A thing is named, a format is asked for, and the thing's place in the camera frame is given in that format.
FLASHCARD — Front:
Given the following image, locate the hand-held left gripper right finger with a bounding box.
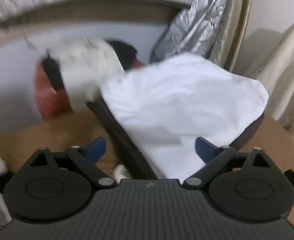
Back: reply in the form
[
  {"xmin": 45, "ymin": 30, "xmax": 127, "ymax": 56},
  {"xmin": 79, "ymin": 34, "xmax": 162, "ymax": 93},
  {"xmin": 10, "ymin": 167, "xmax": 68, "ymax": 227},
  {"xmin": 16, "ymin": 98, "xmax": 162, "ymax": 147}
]
[{"xmin": 183, "ymin": 137, "xmax": 275, "ymax": 189}]

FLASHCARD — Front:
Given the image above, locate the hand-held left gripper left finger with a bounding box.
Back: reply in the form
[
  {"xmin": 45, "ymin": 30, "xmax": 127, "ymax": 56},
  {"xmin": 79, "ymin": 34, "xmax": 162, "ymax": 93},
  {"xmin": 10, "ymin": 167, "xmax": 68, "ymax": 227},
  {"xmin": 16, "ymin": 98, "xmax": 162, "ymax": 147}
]
[{"xmin": 29, "ymin": 136, "xmax": 118, "ymax": 188}]

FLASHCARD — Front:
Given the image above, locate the white t-shirt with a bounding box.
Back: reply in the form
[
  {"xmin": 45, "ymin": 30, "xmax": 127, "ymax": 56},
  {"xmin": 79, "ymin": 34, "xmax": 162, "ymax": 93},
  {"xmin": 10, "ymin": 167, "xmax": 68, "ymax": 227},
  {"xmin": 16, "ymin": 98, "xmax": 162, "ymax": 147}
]
[{"xmin": 100, "ymin": 52, "xmax": 269, "ymax": 179}]

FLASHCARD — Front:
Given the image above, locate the dark brown folded garment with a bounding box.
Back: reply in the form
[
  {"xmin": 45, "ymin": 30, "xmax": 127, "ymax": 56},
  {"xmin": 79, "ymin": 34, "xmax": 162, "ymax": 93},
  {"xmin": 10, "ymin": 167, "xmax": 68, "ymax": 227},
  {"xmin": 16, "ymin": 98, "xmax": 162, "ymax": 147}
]
[{"xmin": 86, "ymin": 99, "xmax": 266, "ymax": 180}]

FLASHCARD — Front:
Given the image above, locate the white printed cloth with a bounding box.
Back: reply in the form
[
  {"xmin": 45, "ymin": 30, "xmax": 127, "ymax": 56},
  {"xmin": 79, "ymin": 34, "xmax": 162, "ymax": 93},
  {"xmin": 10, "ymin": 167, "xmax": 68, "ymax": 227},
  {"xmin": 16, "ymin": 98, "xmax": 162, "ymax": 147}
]
[{"xmin": 46, "ymin": 36, "xmax": 125, "ymax": 112}]

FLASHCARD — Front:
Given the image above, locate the cream curtain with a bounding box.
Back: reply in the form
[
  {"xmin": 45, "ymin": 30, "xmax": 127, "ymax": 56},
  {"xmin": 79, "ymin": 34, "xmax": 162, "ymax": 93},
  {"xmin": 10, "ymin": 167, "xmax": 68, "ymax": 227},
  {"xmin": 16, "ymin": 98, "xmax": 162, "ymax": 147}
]
[{"xmin": 244, "ymin": 21, "xmax": 294, "ymax": 133}]

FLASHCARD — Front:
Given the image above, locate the beige satin curtain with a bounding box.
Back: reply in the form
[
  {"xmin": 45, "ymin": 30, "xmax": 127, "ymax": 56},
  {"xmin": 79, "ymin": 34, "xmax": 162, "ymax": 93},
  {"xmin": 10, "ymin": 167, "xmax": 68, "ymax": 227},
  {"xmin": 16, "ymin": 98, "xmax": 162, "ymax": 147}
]
[{"xmin": 209, "ymin": 0, "xmax": 253, "ymax": 72}]

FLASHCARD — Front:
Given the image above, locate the beige window frame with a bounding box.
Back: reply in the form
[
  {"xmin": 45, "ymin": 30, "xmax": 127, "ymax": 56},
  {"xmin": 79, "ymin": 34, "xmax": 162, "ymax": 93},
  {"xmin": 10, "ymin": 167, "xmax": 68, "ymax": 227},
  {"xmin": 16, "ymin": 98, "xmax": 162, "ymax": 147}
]
[{"xmin": 0, "ymin": 0, "xmax": 191, "ymax": 47}]

